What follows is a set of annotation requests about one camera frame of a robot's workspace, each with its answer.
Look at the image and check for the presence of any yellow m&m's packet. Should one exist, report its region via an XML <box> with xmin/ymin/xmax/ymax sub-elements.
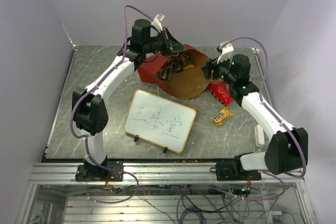
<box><xmin>211</xmin><ymin>108</ymin><xmax>234</xmax><ymax>126</ymax></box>

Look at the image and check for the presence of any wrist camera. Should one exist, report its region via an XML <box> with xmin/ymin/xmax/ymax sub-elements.
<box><xmin>217</xmin><ymin>41</ymin><xmax>234</xmax><ymax>64</ymax></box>
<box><xmin>151</xmin><ymin>13</ymin><xmax>165</xmax><ymax>32</ymax></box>

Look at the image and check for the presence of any red chips bag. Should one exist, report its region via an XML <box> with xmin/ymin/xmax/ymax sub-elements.
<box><xmin>208</xmin><ymin>79</ymin><xmax>233</xmax><ymax>106</ymax></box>

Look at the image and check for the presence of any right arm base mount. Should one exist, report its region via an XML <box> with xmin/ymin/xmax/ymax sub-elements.
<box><xmin>209</xmin><ymin>161</ymin><xmax>261</xmax><ymax>182</ymax></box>

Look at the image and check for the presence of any aluminium rail frame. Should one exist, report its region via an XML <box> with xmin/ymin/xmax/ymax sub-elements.
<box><xmin>17</xmin><ymin>160</ymin><xmax>317</xmax><ymax>223</ymax></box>

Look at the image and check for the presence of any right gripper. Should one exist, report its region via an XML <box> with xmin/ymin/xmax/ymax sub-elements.
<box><xmin>201</xmin><ymin>54</ymin><xmax>236</xmax><ymax>86</ymax></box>

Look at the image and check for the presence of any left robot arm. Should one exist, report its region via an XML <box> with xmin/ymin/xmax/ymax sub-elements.
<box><xmin>70</xmin><ymin>14</ymin><xmax>187</xmax><ymax>180</ymax></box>

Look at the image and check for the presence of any red paper bag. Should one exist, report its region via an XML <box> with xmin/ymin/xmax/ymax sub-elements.
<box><xmin>138</xmin><ymin>44</ymin><xmax>210</xmax><ymax>100</ymax></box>

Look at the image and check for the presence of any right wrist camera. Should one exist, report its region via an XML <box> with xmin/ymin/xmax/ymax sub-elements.
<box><xmin>217</xmin><ymin>41</ymin><xmax>234</xmax><ymax>64</ymax></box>

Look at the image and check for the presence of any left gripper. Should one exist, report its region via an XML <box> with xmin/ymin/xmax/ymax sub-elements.
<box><xmin>145</xmin><ymin>28</ymin><xmax>189</xmax><ymax>58</ymax></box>

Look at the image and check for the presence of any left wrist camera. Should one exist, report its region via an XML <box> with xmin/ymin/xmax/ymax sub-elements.
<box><xmin>151</xmin><ymin>13</ymin><xmax>165</xmax><ymax>32</ymax></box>

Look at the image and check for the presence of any small whiteboard with stand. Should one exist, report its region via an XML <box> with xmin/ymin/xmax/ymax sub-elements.
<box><xmin>124</xmin><ymin>89</ymin><xmax>196</xmax><ymax>153</ymax></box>

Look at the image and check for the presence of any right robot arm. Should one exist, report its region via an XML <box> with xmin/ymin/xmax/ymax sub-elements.
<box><xmin>202</xmin><ymin>55</ymin><xmax>308</xmax><ymax>180</ymax></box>

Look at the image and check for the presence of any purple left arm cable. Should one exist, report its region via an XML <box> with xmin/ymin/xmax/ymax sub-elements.
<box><xmin>70</xmin><ymin>5</ymin><xmax>139</xmax><ymax>204</ymax></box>

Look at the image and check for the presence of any white eraser block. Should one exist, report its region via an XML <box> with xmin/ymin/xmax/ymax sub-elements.
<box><xmin>255</xmin><ymin>124</ymin><xmax>265</xmax><ymax>147</ymax></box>

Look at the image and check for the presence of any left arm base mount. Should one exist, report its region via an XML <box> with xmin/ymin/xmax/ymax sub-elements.
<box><xmin>75</xmin><ymin>160</ymin><xmax>123</xmax><ymax>182</ymax></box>

